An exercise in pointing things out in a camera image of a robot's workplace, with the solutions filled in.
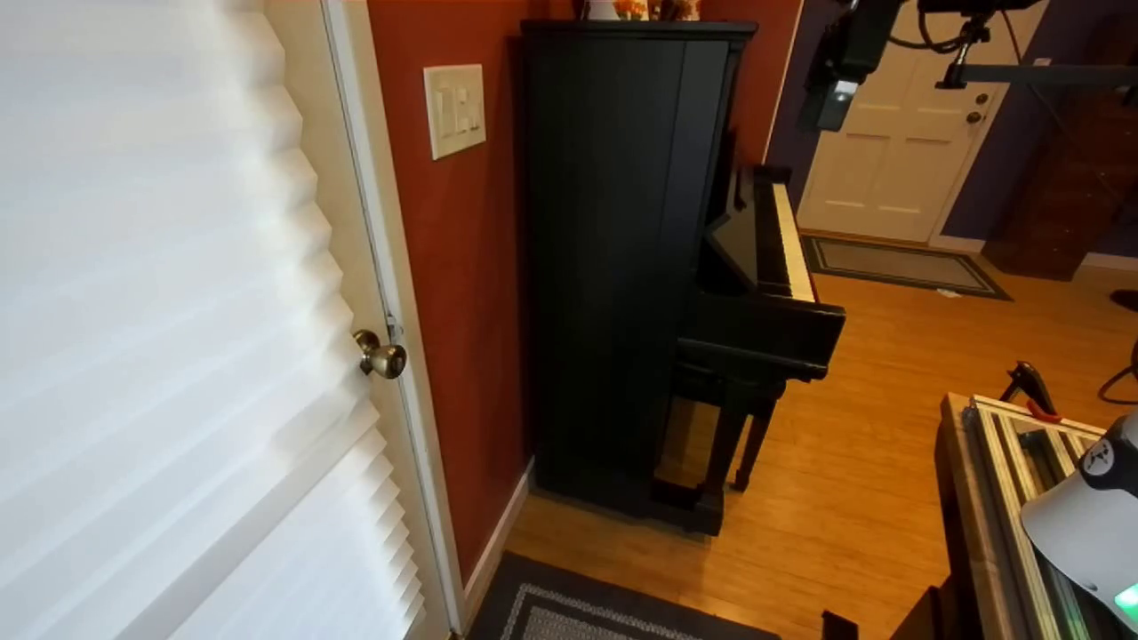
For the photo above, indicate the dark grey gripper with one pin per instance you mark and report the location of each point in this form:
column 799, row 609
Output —
column 857, row 42

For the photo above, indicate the white light switch toggle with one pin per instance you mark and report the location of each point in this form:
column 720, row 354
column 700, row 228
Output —
column 442, row 116
column 469, row 110

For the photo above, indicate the white panelled door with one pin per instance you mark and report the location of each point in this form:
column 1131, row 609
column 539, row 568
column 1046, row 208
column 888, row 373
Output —
column 909, row 143
column 155, row 322

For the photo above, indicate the small metal door knob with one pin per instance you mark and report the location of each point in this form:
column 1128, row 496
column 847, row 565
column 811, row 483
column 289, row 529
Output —
column 976, row 116

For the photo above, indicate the grey bordered doormat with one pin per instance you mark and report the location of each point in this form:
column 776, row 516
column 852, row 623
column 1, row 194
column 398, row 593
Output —
column 909, row 264

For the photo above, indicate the orange figurine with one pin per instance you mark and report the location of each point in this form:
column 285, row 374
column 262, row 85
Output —
column 646, row 8

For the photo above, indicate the black upright piano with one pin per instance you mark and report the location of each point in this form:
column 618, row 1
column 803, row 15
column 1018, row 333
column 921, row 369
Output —
column 616, row 261

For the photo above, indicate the red black clamp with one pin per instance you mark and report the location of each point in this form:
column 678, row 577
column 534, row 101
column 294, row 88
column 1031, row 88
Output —
column 1027, row 388

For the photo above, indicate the wooden slatted table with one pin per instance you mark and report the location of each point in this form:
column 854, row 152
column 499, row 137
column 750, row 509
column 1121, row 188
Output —
column 997, row 498

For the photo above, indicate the white door with shade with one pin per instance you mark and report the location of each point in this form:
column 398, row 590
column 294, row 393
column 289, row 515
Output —
column 359, row 189

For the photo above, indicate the brass door knob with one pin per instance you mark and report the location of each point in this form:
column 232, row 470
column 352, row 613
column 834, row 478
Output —
column 383, row 354

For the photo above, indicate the small black block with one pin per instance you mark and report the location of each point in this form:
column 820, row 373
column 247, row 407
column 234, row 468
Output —
column 841, row 628

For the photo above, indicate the white baseboard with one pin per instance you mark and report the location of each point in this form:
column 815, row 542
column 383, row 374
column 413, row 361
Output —
column 499, row 540

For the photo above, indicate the grey striped rug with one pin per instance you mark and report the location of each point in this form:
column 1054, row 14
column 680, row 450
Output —
column 590, row 607

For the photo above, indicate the black camera stand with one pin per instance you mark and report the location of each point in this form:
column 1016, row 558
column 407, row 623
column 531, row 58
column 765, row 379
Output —
column 1042, row 74

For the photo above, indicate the white light switch plate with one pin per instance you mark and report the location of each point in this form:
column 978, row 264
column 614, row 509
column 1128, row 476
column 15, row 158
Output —
column 453, row 112

